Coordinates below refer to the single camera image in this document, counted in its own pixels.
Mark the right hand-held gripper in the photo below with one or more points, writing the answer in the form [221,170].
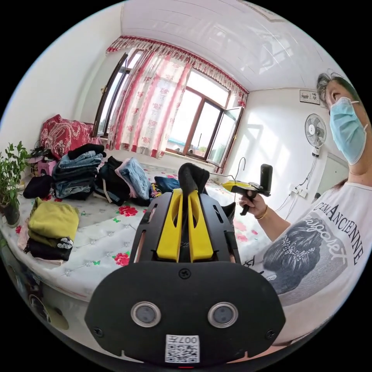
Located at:
[253,188]

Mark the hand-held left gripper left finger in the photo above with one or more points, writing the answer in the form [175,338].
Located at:
[170,229]

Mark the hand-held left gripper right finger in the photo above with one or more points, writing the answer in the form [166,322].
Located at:
[200,232]

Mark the gray long sleeve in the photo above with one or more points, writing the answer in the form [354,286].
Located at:
[193,174]

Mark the person's right forearm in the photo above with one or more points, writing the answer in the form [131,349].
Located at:
[274,225]

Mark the person's right hand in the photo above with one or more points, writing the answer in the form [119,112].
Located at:
[255,205]

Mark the heaped pile of clothes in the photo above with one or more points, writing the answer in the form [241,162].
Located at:
[128,180]

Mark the bed with flowered quilt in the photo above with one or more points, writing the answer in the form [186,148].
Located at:
[101,232]

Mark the brown framed window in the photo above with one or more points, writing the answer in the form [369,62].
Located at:
[112,96]
[203,122]

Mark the person's body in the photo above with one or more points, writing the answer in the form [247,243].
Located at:
[319,247]

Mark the stacked pile of jeans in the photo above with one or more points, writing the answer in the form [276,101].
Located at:
[77,174]

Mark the folded pile of clothes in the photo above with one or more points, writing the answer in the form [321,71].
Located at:
[53,221]

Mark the red flowered curtain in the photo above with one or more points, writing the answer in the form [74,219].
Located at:
[151,96]

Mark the pink stool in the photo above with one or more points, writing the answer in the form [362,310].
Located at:
[46,167]

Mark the black garment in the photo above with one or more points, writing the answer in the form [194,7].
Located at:
[37,187]

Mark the red patterned rolled blanket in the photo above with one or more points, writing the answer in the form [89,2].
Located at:
[62,133]

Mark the green potted plant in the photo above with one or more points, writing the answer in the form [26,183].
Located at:
[11,168]

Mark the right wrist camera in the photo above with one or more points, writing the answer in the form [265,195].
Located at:
[266,178]

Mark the white wall fan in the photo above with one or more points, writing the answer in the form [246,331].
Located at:
[315,129]

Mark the framed wall picture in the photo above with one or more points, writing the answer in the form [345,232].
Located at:
[309,96]

